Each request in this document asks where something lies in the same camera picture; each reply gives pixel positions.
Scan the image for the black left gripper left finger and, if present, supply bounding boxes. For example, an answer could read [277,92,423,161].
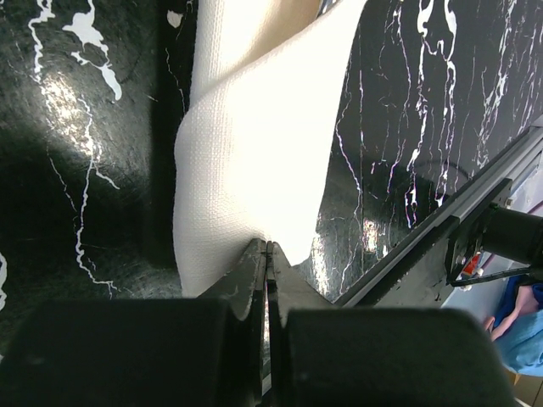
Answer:
[199,239,266,403]

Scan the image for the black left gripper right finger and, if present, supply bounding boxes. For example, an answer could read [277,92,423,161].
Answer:
[266,242,332,403]

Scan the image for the black marble pattern mat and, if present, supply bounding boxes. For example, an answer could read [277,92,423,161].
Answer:
[1,1,542,343]

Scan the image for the white cloth napkin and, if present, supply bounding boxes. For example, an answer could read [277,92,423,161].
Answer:
[173,1,364,297]

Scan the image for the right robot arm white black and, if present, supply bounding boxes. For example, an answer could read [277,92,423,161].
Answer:
[445,178,542,287]

